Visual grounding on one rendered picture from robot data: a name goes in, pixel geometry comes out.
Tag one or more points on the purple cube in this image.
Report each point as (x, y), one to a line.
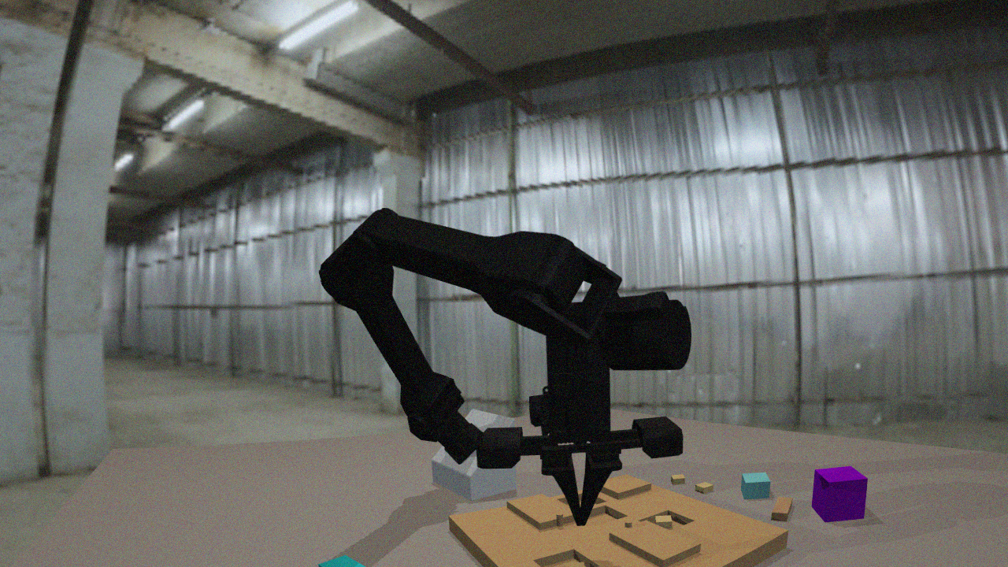
(839, 494)

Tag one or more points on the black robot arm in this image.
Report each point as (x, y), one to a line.
(527, 277)

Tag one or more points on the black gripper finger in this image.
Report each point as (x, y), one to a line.
(566, 479)
(596, 475)

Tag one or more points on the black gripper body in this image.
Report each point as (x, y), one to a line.
(579, 411)

